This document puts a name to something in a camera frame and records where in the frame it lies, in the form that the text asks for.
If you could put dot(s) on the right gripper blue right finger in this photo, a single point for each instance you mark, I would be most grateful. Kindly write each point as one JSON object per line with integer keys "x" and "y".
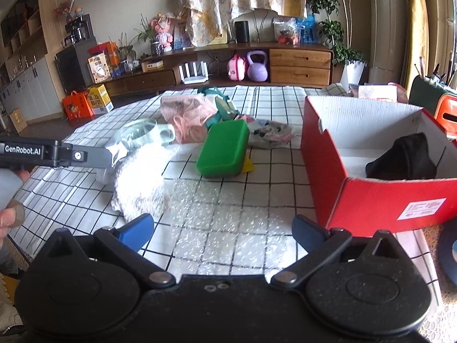
{"x": 308, "y": 234}

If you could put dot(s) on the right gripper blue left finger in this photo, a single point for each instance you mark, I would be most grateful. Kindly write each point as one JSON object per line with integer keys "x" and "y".
{"x": 136, "y": 233}

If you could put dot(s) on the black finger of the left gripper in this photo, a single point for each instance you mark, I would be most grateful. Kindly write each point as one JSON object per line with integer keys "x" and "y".
{"x": 84, "y": 156}

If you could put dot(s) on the white fluffy towel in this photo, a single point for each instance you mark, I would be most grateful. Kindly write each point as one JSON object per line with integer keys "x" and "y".
{"x": 139, "y": 186}

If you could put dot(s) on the bubble wrap sheet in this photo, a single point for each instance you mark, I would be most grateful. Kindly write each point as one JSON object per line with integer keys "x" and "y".
{"x": 226, "y": 228}

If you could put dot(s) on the black soft cloth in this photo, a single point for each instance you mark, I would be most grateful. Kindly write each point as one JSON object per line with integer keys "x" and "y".
{"x": 407, "y": 159}

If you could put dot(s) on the Christmas Santa cloth bag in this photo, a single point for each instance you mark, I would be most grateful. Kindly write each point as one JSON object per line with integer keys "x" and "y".
{"x": 226, "y": 111}

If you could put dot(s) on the person left hand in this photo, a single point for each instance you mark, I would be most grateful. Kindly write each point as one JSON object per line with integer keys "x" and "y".
{"x": 11, "y": 181}

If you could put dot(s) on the orange gift box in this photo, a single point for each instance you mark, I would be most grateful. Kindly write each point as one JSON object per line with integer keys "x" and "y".
{"x": 76, "y": 106}

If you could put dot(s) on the yellow carton box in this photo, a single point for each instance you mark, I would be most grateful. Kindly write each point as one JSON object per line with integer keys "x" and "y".
{"x": 99, "y": 100}

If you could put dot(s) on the mint green mug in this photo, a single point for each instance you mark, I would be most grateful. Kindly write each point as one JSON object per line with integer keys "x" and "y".
{"x": 137, "y": 133}

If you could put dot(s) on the black mini fridge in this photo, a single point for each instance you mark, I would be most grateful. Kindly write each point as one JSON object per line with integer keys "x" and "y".
{"x": 73, "y": 67}

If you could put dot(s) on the checkered white tablecloth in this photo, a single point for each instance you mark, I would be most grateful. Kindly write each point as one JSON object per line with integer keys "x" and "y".
{"x": 351, "y": 289}

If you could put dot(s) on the red cardboard box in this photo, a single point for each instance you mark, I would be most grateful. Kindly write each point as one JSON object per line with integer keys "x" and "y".
{"x": 341, "y": 135}

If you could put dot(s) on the printed small fabric pouch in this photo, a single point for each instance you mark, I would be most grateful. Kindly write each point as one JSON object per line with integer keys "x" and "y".
{"x": 268, "y": 134}

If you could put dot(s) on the green sponge block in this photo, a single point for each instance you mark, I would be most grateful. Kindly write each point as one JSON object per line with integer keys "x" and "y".
{"x": 224, "y": 150}

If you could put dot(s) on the pink mesh fabric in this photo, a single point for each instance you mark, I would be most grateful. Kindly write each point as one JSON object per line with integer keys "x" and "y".
{"x": 188, "y": 115}

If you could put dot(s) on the coffee machine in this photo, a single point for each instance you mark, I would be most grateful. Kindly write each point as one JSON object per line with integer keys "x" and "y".
{"x": 79, "y": 29}

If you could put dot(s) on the dark blue whale toy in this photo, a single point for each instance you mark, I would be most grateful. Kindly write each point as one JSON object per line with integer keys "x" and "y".
{"x": 447, "y": 251}

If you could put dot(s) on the white wifi router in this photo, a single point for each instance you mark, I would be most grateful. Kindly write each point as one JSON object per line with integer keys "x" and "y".
{"x": 195, "y": 72}

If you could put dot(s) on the pink plush doll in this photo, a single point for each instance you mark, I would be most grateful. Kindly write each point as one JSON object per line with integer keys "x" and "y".
{"x": 160, "y": 26}

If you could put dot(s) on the white plant pot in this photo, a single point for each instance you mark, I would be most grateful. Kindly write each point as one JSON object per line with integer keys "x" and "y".
{"x": 352, "y": 73}

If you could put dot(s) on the purple kettlebell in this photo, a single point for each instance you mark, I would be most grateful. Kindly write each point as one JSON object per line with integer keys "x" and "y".
{"x": 257, "y": 71}

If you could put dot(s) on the wooden TV cabinet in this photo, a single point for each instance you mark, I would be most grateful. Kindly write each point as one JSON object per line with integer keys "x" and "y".
{"x": 305, "y": 65}

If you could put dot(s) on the orange plastic stool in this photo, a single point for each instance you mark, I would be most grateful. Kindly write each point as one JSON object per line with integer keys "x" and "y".
{"x": 446, "y": 114}

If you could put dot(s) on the pink toy case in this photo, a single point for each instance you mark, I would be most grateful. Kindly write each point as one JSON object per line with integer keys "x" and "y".
{"x": 236, "y": 68}

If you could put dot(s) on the snack bag on cabinet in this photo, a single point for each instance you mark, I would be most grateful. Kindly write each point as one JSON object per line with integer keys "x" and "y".
{"x": 285, "y": 30}

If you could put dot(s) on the blue plastic bag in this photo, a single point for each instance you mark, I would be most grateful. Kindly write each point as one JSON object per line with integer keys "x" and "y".
{"x": 306, "y": 29}

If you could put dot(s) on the black cylinder speaker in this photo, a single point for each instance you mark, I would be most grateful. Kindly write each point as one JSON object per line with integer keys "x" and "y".
{"x": 242, "y": 34}

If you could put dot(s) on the yellow curtain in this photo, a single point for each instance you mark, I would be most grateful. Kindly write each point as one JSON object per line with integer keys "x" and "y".
{"x": 417, "y": 42}

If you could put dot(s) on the tall green potted plant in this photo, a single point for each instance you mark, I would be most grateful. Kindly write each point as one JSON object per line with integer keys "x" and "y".
{"x": 336, "y": 29}

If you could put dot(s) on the wooden wall shelf unit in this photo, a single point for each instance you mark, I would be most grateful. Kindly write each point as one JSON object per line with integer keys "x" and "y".
{"x": 30, "y": 39}

